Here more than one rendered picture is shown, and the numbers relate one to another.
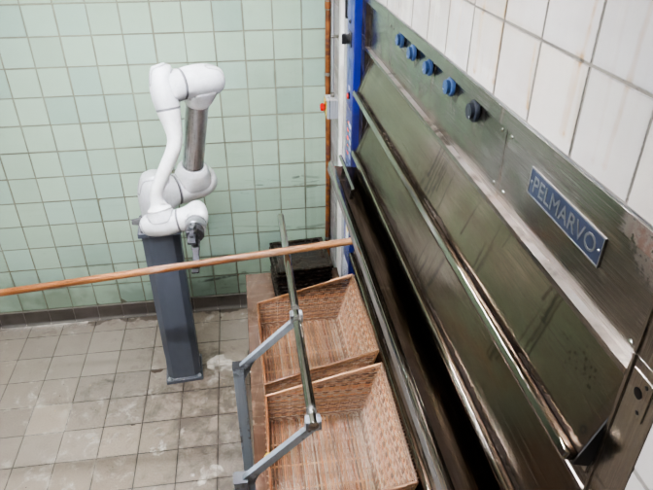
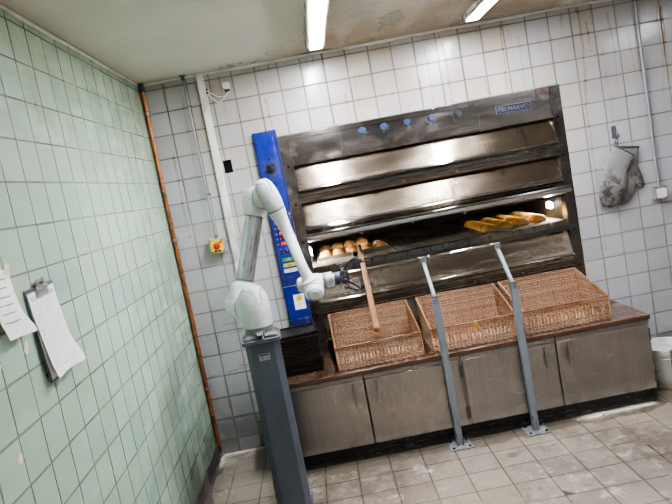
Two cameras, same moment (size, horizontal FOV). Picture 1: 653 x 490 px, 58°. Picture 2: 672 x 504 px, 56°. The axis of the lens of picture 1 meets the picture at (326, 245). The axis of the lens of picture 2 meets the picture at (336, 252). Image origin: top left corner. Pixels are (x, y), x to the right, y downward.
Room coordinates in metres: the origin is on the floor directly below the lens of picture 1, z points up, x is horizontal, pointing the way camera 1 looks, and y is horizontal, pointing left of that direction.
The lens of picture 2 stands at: (1.67, 4.07, 1.74)
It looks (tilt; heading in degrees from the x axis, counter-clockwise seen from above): 6 degrees down; 277
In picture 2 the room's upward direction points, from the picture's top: 11 degrees counter-clockwise
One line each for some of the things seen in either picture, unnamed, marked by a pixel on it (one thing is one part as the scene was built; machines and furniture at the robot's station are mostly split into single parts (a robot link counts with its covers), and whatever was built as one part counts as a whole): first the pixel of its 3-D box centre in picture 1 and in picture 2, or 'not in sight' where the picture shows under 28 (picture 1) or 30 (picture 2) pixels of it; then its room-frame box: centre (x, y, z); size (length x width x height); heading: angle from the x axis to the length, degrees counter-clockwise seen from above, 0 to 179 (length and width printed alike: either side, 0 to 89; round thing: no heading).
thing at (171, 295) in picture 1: (173, 302); (279, 423); (2.55, 0.84, 0.50); 0.21 x 0.21 x 1.00; 13
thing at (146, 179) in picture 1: (155, 192); (254, 305); (2.56, 0.83, 1.17); 0.18 x 0.16 x 0.22; 127
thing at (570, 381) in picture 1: (430, 165); (425, 155); (1.48, -0.28, 1.80); 1.79 x 0.11 x 0.19; 8
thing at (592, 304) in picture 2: not in sight; (551, 299); (0.84, -0.11, 0.72); 0.56 x 0.49 x 0.28; 9
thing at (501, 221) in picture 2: not in sight; (502, 220); (0.97, -0.80, 1.21); 0.61 x 0.48 x 0.06; 98
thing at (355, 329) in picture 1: (312, 336); (373, 333); (2.02, 0.06, 0.72); 0.56 x 0.49 x 0.28; 9
